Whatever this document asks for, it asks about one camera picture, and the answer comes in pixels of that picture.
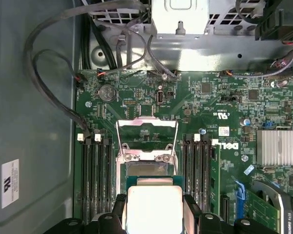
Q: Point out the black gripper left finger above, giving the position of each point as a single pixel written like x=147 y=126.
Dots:
x=105 y=224

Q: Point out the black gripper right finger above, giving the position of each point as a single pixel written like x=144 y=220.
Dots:
x=210 y=224

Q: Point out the CPU with silver top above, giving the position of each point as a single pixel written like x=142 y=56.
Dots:
x=153 y=207

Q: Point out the metal socket cover frame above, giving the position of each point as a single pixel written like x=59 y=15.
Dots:
x=136 y=121

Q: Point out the black expansion slot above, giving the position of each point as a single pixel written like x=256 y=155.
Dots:
x=224 y=209

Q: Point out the blue expansion slot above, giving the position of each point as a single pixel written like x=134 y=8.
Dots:
x=240 y=197

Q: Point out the black graphics card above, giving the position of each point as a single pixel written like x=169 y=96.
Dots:
x=289 y=219

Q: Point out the white barcode sticker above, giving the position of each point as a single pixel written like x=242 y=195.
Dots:
x=223 y=130

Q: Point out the silver chipset heatsink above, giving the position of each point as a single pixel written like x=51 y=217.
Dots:
x=277 y=147

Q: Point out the dark grey PC case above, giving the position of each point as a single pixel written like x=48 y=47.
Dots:
x=39 y=146

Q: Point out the white printed case label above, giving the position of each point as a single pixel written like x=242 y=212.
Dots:
x=10 y=182

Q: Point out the green motherboard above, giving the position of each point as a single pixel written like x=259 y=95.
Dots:
x=210 y=109

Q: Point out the silver coin battery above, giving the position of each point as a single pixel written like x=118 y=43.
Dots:
x=107 y=93

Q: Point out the internal USB port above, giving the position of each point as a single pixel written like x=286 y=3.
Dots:
x=160 y=97

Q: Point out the silver metal drive cage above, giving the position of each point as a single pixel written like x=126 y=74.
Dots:
x=185 y=53

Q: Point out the black disk bay block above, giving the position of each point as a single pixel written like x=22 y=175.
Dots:
x=278 y=24

